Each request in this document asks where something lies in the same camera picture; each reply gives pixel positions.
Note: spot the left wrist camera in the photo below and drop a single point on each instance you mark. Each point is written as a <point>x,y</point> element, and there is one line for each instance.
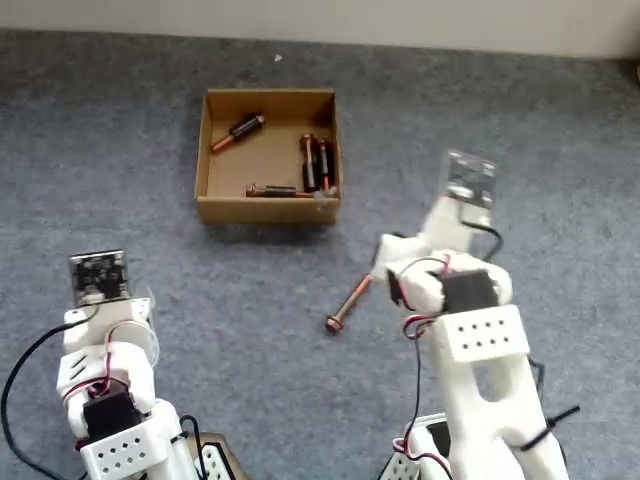
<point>97,277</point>

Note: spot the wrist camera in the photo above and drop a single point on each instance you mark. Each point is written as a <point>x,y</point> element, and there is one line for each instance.
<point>470,177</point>
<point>97,277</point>

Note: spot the copper bolt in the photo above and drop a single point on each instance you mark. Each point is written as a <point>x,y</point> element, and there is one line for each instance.
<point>352,300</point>

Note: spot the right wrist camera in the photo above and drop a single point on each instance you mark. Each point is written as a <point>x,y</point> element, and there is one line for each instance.
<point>470,177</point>

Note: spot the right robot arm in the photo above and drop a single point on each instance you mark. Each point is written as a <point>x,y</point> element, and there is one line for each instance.
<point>492,395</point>

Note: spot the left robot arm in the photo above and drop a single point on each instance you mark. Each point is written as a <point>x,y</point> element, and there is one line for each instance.
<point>125,370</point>

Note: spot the cardboard box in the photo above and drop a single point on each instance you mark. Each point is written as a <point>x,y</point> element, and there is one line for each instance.
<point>265,211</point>

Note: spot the bolt in black sleeve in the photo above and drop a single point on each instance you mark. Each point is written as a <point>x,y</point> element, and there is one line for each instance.
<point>243,129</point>
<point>308,167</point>
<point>326,162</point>
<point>277,191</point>

